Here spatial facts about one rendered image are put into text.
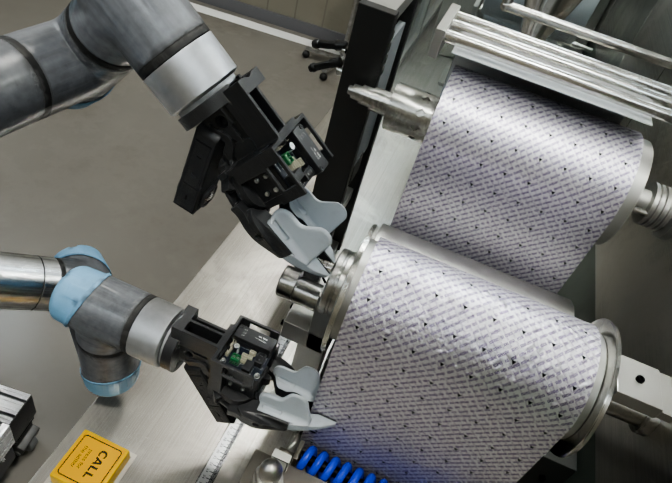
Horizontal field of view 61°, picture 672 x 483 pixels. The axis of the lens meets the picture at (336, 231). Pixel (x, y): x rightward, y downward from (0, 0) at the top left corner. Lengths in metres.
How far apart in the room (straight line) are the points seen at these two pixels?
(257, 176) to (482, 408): 0.31
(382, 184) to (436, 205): 0.63
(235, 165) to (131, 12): 0.15
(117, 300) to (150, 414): 0.25
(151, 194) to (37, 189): 0.45
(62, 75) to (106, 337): 0.31
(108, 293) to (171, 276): 1.55
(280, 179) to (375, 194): 0.82
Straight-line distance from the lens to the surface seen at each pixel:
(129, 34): 0.52
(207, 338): 0.68
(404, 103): 0.73
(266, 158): 0.50
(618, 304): 0.86
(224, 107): 0.53
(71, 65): 0.57
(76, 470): 0.86
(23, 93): 0.54
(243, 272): 1.08
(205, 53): 0.52
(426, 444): 0.68
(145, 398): 0.92
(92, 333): 0.73
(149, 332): 0.69
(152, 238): 2.40
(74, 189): 2.64
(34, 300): 0.85
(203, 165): 0.56
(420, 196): 0.74
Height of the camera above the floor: 1.70
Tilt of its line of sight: 42 degrees down
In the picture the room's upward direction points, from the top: 17 degrees clockwise
